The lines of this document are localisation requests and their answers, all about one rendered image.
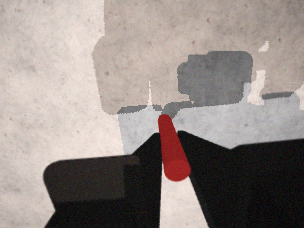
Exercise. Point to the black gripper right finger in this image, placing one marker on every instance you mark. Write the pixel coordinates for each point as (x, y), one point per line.
(222, 178)

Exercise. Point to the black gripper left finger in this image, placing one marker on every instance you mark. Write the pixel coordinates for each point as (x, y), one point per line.
(136, 177)

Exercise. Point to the red peg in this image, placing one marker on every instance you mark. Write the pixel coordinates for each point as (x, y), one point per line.
(175, 163)

